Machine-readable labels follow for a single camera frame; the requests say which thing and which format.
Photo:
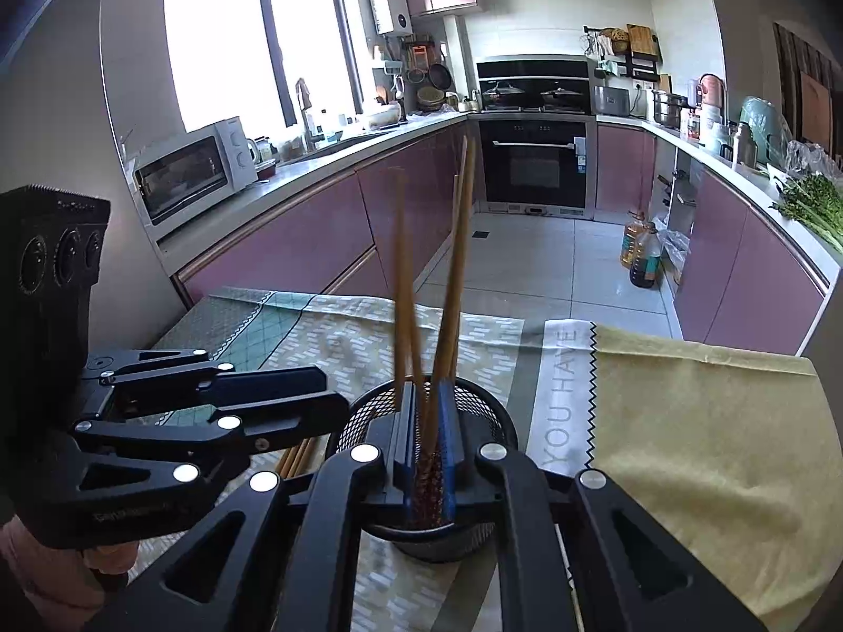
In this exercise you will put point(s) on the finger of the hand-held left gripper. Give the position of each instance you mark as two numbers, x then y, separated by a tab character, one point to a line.
263	385
283	424

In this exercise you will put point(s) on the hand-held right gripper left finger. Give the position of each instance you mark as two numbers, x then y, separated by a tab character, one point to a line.
395	467

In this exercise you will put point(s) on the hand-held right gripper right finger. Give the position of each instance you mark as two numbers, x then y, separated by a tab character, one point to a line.
464	467

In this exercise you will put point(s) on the black mesh utensil holder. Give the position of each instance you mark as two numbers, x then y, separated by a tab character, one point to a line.
490	408

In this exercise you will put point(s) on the wooden chopstick with patterned end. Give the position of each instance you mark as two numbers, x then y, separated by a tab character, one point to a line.
454	289

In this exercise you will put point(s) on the person's left hand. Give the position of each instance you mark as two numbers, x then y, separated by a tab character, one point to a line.
39	586

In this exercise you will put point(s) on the green patterned tablecloth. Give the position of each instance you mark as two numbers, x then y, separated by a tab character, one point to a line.
369	342

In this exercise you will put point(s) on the pink base cabinets long run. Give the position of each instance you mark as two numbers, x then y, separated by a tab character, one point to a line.
316	230

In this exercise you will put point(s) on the white microwave oven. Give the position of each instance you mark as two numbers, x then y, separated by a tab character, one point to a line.
197	168

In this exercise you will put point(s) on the yellow and white tablecloth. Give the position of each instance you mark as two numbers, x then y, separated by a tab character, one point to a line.
698	447

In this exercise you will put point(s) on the glass jars beside microwave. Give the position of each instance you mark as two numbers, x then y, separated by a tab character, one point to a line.
265	150

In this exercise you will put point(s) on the cooking oil bottles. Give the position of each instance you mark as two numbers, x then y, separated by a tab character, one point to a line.
647	260

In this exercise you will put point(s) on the yellow cooking oil bottle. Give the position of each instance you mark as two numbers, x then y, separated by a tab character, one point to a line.
631	243

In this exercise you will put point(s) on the chrome kitchen faucet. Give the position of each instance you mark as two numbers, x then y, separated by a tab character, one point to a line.
304	105

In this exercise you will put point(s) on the white ceramic bowl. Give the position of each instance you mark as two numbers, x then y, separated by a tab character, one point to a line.
383	117

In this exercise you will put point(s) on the white plastic bag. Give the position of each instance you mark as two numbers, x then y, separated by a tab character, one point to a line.
675	253

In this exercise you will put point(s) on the black built-in oven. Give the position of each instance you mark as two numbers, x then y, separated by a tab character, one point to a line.
533	164

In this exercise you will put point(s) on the kitchen window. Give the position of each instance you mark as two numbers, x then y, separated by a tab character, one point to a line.
217	39

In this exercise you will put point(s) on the pink base cabinets with shelf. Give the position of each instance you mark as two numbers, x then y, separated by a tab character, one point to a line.
744	263

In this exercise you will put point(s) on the small metal teapot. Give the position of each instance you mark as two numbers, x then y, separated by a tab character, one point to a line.
468	104

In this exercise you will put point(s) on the hanging frying pans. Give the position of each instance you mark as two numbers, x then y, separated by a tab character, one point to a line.
434	79

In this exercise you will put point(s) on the pot with glass lid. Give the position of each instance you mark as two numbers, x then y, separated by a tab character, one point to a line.
561	95
504	93

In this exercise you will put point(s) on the silver metal box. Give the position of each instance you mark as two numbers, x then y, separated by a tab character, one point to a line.
611	101

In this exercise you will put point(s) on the white water heater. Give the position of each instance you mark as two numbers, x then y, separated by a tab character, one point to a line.
388	6

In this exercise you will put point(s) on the black range hood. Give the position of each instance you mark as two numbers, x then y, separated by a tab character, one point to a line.
533	69

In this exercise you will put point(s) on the stainless steel stockpot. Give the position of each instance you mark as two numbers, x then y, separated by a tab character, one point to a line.
668	110

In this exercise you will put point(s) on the steel thermos flask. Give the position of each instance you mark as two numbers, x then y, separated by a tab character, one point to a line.
744	145

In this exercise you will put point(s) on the bunch of green vegetables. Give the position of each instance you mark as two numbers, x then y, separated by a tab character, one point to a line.
813	207

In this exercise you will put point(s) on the pink electric kettle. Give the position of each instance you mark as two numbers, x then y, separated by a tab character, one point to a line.
711	89

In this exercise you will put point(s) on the pale green plastic bag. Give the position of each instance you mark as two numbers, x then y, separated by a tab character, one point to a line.
767	125

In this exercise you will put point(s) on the clear plastic bag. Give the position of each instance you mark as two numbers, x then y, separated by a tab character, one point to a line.
813	158

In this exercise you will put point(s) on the wall rack with cutting boards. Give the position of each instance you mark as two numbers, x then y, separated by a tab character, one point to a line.
632	52

